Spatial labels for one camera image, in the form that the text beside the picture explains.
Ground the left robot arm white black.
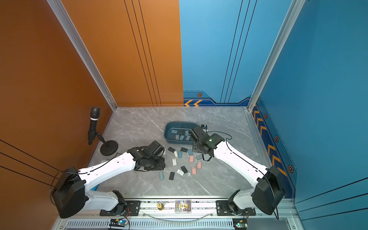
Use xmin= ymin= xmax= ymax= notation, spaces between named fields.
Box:
xmin=50 ymin=146 xmax=165 ymax=219

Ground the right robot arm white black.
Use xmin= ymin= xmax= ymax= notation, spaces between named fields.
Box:
xmin=190 ymin=132 xmax=286 ymax=218

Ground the black eraser bottom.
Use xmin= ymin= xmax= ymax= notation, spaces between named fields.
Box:
xmin=169 ymin=172 xmax=175 ymax=180

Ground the white eraser low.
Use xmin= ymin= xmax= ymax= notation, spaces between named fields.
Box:
xmin=176 ymin=169 xmax=185 ymax=176

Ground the teal plastic storage box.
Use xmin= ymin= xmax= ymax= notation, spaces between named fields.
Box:
xmin=164 ymin=121 xmax=197 ymax=145

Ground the black eraser centre low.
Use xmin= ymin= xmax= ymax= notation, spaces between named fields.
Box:
xmin=181 ymin=166 xmax=188 ymax=173

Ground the black round microphone base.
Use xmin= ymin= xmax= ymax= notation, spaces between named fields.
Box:
xmin=100 ymin=140 xmax=118 ymax=156

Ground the left green circuit board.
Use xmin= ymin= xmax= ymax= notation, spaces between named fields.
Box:
xmin=109 ymin=218 xmax=130 ymax=230

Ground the green circuit board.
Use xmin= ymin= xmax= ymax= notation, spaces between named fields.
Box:
xmin=232 ymin=218 xmax=248 ymax=230
xmin=109 ymin=218 xmax=130 ymax=230

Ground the black microphone on stand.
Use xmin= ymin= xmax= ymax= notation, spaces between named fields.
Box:
xmin=88 ymin=107 xmax=105 ymax=145

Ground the right green circuit board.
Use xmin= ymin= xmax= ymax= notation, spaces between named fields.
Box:
xmin=232 ymin=218 xmax=248 ymax=230

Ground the brass knob on rail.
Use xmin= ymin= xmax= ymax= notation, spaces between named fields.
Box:
xmin=157 ymin=203 xmax=164 ymax=210

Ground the aluminium front rail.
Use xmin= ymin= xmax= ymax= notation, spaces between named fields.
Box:
xmin=126 ymin=198 xmax=299 ymax=219

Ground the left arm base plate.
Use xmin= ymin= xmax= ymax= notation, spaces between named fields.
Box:
xmin=99 ymin=200 xmax=141 ymax=217

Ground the colourful card on rail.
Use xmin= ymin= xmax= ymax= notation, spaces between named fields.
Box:
xmin=174 ymin=199 xmax=192 ymax=213

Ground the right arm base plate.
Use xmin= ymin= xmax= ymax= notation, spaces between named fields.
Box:
xmin=216 ymin=200 xmax=256 ymax=217

